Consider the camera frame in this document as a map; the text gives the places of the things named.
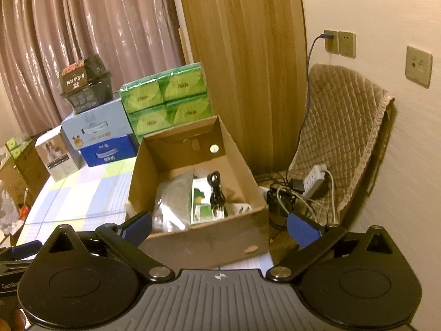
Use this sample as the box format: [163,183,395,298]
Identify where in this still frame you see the double wall socket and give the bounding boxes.
[324,30,357,58]

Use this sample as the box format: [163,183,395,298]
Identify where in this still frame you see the pink brown curtain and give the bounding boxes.
[1,0,184,135]

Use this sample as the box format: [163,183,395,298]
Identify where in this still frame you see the white power strip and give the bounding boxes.
[302,164,327,198]

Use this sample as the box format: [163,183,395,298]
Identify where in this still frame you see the single wall outlet plate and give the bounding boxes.
[405,46,433,88]

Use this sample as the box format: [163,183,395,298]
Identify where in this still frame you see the silver foil pouch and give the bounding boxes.
[152,171,193,233]

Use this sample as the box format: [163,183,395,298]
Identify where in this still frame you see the checkered tablecloth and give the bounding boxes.
[17,158,135,245]

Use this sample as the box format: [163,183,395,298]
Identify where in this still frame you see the light blue milk carton box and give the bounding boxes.
[61,99,133,150]

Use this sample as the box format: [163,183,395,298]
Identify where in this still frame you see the small white case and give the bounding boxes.
[224,202,252,216]

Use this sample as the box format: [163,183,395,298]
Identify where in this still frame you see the green tissue pack stack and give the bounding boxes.
[119,62,213,140]

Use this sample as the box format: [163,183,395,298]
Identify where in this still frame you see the person's left hand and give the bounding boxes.
[0,309,27,331]

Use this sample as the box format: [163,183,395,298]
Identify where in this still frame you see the dark blue milk carton box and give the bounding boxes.
[80,135,139,167]

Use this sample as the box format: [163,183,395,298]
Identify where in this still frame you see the brown cardboard box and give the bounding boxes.
[128,116,269,271]

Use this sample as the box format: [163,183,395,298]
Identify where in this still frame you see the black audio cable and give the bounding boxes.
[206,170,227,218]

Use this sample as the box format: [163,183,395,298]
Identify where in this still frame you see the black charger cable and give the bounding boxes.
[287,32,335,180]

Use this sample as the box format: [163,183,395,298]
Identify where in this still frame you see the brown cardboard boxes on floor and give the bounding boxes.
[1,138,49,208]

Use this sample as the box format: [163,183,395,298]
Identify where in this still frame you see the black instant noodle bowl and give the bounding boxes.
[59,54,113,114]

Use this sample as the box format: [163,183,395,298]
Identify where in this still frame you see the quilted brown chair cushion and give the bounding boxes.
[256,63,396,242]

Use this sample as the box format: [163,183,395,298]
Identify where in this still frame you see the white and brown product box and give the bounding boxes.
[35,125,82,181]

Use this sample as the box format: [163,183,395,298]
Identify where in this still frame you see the green and white small box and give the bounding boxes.
[190,178,225,226]

